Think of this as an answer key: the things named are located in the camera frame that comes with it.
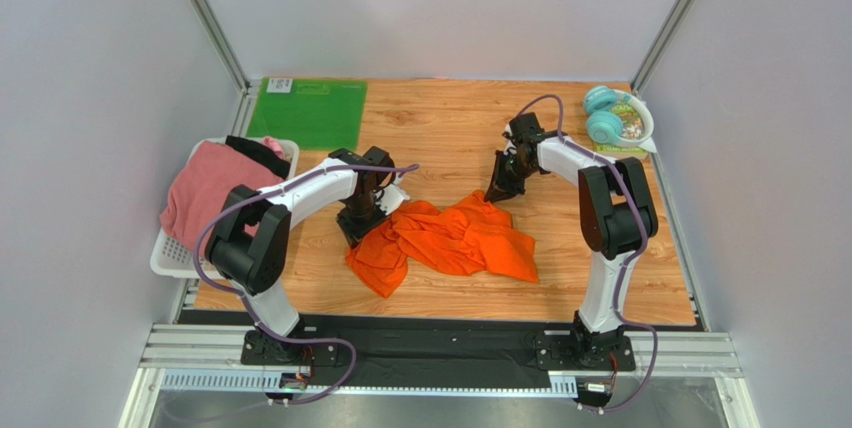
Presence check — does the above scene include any white plastic basket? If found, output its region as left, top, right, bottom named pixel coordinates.
left=150, top=137, right=299, bottom=278

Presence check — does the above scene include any purple cable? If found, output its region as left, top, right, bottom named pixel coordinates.
left=191, top=162, right=421, bottom=409
left=513, top=94, right=660, bottom=414

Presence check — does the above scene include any orange t shirt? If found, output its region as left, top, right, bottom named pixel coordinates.
left=345, top=190, right=539, bottom=298

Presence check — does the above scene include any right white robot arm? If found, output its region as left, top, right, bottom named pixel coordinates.
left=485, top=113, right=659, bottom=369

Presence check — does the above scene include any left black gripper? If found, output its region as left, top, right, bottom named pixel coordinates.
left=337, top=194, right=392, bottom=248

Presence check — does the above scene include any pink t shirt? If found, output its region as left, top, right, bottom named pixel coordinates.
left=159, top=140, right=285, bottom=249

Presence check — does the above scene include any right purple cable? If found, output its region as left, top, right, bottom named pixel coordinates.
left=513, top=94, right=660, bottom=414

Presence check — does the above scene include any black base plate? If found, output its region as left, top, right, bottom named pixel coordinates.
left=178, top=310, right=682, bottom=390

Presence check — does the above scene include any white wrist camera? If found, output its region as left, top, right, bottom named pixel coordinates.
left=375, top=183, right=411, bottom=215
left=503, top=123, right=516, bottom=145

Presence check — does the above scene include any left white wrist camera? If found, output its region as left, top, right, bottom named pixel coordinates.
left=375, top=183, right=411, bottom=215

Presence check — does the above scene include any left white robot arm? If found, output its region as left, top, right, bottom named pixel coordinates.
left=192, top=147, right=413, bottom=345

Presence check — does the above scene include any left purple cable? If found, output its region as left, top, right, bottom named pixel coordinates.
left=191, top=162, right=421, bottom=409

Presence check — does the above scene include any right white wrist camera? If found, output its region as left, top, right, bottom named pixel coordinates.
left=503, top=123, right=516, bottom=145

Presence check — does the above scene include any green cutting mat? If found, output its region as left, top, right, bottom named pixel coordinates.
left=246, top=77, right=368, bottom=151

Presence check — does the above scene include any colourful book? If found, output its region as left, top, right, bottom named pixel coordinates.
left=592, top=90, right=651, bottom=161

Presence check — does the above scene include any aluminium frame rail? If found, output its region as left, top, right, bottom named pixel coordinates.
left=120, top=315, right=758, bottom=427

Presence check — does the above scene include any black t shirt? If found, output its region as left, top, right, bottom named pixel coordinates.
left=225, top=136, right=292, bottom=179

